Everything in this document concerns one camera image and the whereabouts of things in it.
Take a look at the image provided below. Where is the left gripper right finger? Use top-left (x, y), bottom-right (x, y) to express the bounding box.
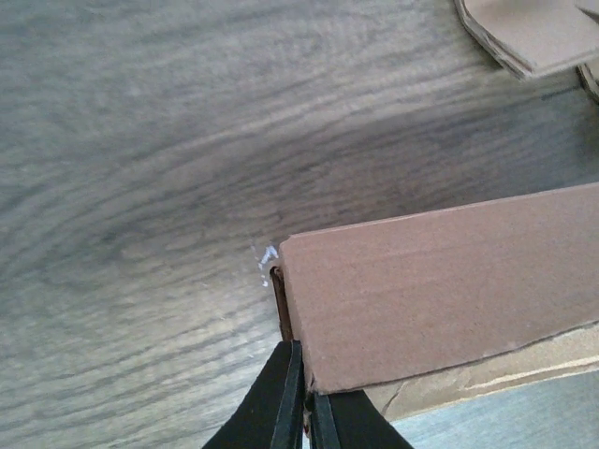
top-left (306, 390), bottom-right (413, 449)

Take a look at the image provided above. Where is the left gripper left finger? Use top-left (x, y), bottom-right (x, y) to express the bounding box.
top-left (204, 340), bottom-right (304, 449)

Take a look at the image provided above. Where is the cardboard box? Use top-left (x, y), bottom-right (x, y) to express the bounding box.
top-left (271, 183), bottom-right (598, 421)

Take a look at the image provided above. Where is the stack of flat cardboard blanks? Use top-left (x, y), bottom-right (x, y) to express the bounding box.
top-left (455, 1), bottom-right (598, 100)

